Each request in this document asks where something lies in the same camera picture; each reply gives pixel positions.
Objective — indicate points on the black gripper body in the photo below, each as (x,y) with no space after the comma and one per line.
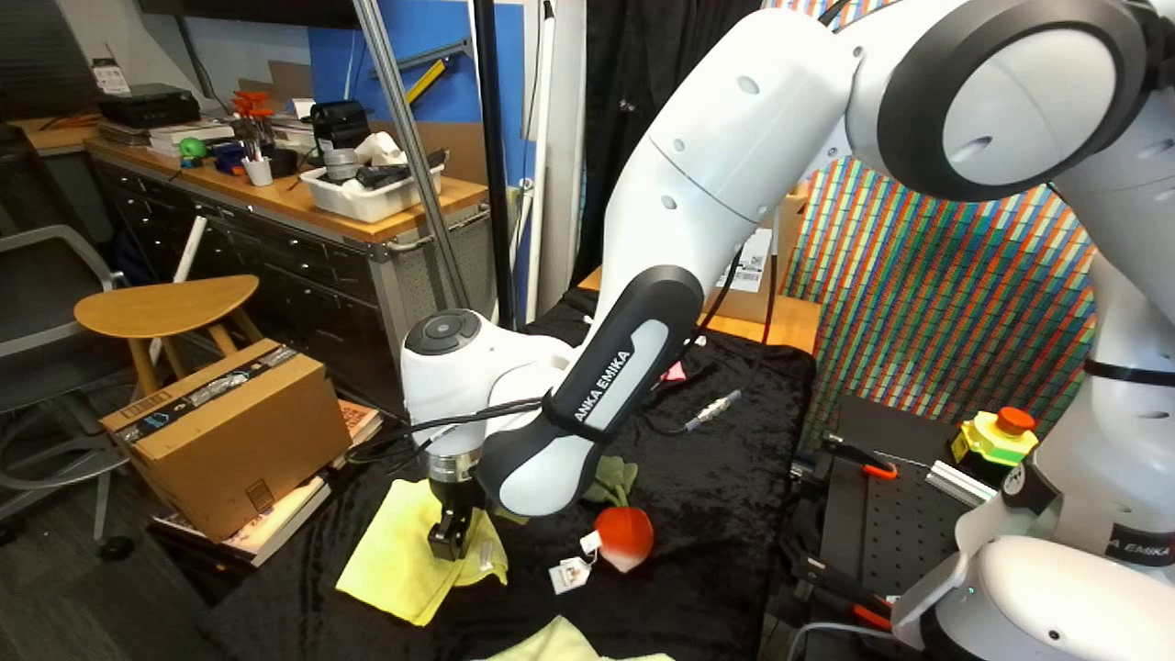
(454,501)

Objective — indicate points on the bright yellow cloth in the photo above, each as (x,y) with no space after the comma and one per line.
(392,574)

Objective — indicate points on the red plush radish toy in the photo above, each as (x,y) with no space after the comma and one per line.
(624,532)

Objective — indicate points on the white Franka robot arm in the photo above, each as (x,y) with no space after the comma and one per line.
(736,146)

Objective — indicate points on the pale yellow cloth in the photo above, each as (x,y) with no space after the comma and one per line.
(553,642)

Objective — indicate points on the cardboard box with black tape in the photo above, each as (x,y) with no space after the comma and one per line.
(244,451)

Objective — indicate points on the black velvet tablecloth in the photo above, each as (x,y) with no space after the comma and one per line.
(736,514)

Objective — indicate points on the wooden top workbench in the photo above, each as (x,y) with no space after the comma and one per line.
(306,262)

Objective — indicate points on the white plastic tray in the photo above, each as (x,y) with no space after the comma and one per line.
(370,203)

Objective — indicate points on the black vertical pole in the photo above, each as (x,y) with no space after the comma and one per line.
(495,186)

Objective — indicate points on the wooden stool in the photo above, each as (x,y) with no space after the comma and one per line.
(168,307)

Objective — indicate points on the silver metal pole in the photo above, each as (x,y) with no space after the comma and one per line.
(410,134)

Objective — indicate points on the white cup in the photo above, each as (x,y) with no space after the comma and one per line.
(257,170)

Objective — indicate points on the black microscope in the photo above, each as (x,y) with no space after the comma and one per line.
(338,129)

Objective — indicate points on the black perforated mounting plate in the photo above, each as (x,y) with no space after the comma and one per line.
(884,536)

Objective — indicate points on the yellow tool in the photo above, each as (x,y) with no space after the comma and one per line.
(425,79)

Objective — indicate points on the open cardboard box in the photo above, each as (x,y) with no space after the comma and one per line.
(794,242)

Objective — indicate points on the green ball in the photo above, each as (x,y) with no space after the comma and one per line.
(191,151)

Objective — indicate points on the red flower ornament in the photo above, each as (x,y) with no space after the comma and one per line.
(250,104)

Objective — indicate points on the black curtain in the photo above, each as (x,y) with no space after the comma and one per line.
(624,75)

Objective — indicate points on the gray office chair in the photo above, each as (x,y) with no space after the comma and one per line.
(43,233)

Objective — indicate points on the black case on bench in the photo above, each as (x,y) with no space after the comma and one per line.
(149,104)

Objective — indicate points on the silver metal bar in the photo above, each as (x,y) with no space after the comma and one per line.
(960,483)

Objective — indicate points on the colourful patterned panel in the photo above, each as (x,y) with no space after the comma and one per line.
(955,315)

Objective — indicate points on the yellow emergency stop button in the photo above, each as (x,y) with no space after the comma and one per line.
(992,440)

